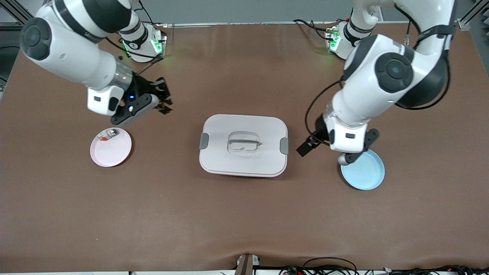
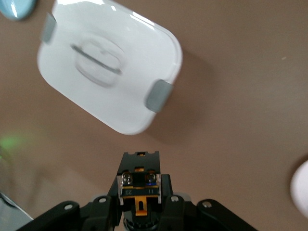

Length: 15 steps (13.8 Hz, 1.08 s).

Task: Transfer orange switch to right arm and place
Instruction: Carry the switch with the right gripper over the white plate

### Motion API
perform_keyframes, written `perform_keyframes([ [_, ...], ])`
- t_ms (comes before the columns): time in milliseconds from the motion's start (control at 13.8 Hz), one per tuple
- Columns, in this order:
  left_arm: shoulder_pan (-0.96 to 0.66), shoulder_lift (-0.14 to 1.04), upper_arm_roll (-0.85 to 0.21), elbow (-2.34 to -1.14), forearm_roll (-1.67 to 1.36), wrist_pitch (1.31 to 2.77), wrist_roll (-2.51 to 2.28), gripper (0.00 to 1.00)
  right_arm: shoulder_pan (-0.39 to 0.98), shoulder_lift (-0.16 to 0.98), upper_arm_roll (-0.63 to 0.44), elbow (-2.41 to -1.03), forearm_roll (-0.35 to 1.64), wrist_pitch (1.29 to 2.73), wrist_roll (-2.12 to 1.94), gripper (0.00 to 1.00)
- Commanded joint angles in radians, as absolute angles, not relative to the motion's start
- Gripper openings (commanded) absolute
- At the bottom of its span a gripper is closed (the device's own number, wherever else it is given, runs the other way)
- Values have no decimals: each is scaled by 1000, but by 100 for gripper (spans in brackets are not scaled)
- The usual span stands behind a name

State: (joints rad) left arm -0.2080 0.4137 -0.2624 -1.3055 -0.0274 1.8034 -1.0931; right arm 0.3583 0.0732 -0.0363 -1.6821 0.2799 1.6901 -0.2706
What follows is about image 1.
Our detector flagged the black looped cable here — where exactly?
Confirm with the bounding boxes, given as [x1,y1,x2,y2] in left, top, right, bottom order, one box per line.
[302,257,358,275]

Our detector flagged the metal table edge rail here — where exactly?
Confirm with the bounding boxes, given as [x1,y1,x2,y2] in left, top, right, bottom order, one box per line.
[153,21,356,29]

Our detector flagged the black cable bundle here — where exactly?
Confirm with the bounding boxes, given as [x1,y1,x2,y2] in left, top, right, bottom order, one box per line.
[382,265,489,275]

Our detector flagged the aluminium frame profile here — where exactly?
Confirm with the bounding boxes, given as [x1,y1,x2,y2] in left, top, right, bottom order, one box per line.
[0,0,35,28]

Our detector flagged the black base power cables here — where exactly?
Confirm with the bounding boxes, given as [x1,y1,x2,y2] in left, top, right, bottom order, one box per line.
[293,18,337,40]

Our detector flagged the pink round plate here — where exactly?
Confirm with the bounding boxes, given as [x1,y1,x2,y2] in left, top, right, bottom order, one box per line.
[90,127,132,168]

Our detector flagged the white lidded storage box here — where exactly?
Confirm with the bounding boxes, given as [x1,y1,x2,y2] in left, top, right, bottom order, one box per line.
[199,114,290,178]

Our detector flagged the light blue round plate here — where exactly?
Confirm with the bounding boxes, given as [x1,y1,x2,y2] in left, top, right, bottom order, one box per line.
[340,149,385,191]

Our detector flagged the brown camera mount bracket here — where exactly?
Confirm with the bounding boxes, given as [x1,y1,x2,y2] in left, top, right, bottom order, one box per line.
[234,253,260,275]

